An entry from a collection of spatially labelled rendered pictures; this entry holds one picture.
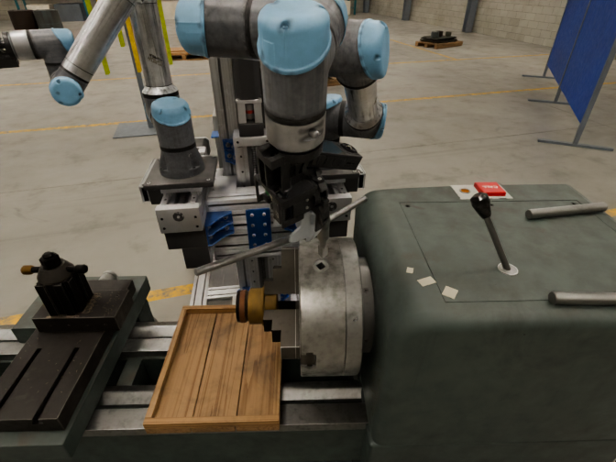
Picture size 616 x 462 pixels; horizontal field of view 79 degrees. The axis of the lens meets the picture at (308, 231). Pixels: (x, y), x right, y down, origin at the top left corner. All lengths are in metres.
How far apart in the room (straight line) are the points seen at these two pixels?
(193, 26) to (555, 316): 0.70
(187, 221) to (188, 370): 0.47
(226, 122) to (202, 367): 0.86
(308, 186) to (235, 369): 0.64
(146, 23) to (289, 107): 0.99
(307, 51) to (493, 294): 0.53
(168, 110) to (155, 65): 0.18
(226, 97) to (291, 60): 1.03
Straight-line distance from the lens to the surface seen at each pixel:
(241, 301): 0.87
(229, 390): 1.01
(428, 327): 0.67
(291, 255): 0.86
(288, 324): 0.83
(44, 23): 13.03
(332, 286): 0.75
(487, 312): 0.71
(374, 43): 0.87
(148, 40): 1.39
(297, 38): 0.40
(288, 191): 0.52
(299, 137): 0.46
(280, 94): 0.43
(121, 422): 1.07
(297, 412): 0.99
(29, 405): 1.05
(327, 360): 0.80
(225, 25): 0.54
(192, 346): 1.12
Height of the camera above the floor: 1.72
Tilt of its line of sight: 34 degrees down
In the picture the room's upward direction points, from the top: straight up
